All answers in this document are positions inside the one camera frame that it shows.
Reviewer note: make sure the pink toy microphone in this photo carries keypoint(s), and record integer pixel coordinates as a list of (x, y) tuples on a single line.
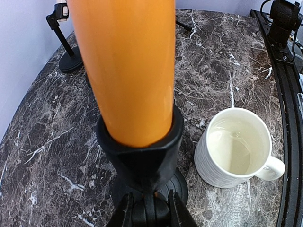
[(61, 10)]

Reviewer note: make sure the black stand of purple microphone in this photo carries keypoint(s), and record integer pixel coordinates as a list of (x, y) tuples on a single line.
[(87, 80)]

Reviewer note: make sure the black tripod microphone stand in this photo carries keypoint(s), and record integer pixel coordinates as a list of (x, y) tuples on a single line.
[(186, 27)]

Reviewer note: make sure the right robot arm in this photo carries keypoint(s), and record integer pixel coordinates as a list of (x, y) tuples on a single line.
[(283, 19)]

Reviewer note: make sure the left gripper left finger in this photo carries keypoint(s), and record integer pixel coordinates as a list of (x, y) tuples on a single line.
[(122, 216)]

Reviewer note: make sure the orange toy microphone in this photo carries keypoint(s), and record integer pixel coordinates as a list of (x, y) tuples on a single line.
[(128, 49)]

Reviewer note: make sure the white ceramic mug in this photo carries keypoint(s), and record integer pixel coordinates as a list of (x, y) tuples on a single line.
[(235, 147)]

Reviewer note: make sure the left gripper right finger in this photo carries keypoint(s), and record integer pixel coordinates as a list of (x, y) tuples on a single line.
[(180, 216)]

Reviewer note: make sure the black stand of orange microphone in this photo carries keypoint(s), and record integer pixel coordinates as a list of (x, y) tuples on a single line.
[(148, 173)]

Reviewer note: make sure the black front rail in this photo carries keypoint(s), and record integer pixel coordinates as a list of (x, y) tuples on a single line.
[(288, 86)]

